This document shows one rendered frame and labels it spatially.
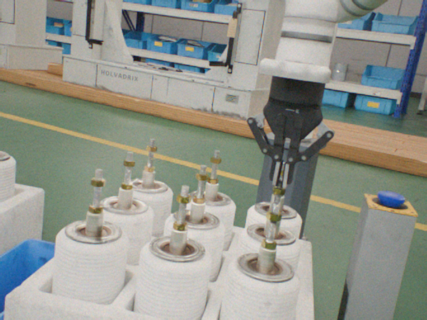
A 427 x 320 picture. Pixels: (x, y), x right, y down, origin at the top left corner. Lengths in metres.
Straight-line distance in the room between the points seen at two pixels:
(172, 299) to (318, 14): 0.41
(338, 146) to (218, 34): 7.56
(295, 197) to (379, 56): 7.94
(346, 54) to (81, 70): 6.38
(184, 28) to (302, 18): 9.81
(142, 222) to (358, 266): 0.34
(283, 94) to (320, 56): 0.07
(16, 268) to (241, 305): 0.48
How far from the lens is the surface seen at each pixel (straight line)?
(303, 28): 0.68
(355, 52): 9.24
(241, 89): 2.95
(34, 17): 4.24
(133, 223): 0.77
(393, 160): 2.69
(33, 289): 0.71
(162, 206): 0.88
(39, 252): 1.00
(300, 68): 0.64
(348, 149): 2.72
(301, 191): 1.30
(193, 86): 3.10
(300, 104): 0.71
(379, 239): 0.82
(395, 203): 0.82
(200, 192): 0.76
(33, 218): 1.07
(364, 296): 0.85
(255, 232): 0.76
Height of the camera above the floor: 0.53
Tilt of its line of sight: 14 degrees down
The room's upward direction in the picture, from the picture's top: 8 degrees clockwise
